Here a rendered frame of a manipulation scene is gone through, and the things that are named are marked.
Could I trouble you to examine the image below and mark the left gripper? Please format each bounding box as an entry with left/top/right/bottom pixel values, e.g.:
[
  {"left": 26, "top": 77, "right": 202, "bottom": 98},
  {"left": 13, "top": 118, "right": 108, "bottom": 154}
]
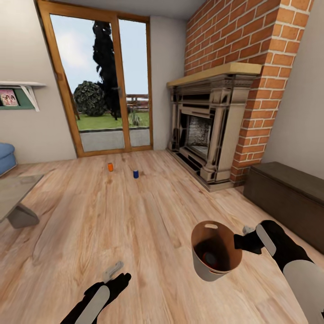
[{"left": 107, "top": 273, "right": 131, "bottom": 301}]

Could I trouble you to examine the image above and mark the trash can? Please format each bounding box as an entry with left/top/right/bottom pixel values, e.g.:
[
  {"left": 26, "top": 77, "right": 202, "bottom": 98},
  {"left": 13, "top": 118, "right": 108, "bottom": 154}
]
[{"left": 191, "top": 220, "right": 243, "bottom": 282}]

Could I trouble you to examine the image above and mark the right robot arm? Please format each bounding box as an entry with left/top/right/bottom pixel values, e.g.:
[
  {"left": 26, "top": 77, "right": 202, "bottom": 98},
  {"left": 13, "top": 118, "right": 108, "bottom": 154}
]
[{"left": 234, "top": 221, "right": 324, "bottom": 324}]

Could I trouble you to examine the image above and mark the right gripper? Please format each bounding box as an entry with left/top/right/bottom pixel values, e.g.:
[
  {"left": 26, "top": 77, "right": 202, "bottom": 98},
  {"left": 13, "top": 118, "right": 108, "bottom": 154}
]
[{"left": 234, "top": 233, "right": 262, "bottom": 255}]

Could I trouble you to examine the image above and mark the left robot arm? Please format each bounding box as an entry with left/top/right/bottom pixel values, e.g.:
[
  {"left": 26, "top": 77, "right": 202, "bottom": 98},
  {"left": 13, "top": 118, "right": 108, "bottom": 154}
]
[{"left": 60, "top": 261, "right": 131, "bottom": 324}]

